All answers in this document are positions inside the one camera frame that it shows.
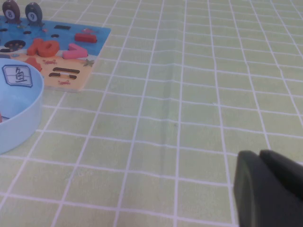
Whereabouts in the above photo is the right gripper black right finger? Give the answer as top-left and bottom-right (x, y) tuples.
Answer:
(259, 149), (303, 201)

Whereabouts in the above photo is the brown fish piece printed 8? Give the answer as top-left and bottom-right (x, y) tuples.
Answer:
(1, 0), (21, 24)

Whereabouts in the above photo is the pink greater-than sign block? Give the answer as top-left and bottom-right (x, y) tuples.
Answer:
(62, 43), (89, 60)

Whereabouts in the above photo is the orange plus sign block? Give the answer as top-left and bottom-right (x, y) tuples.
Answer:
(23, 56), (43, 73)

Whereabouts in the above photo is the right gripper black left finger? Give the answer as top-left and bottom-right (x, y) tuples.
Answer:
(233, 150), (303, 227)

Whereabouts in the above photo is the orange number 10 block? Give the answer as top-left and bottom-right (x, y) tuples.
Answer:
(26, 37), (60, 58)

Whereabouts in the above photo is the blue wooden puzzle board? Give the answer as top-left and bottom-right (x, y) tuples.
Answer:
(0, 16), (112, 93)

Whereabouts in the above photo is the light blue plastic bowl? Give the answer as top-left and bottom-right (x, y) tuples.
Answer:
(0, 58), (45, 156)

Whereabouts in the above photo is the dark grey fish printed 9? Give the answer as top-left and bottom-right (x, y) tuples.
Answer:
(25, 2), (45, 27)

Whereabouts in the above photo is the green checked tablecloth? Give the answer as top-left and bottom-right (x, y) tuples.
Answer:
(0, 0), (303, 227)

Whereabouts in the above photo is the red minus sign block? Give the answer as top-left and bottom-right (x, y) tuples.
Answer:
(74, 32), (98, 44)

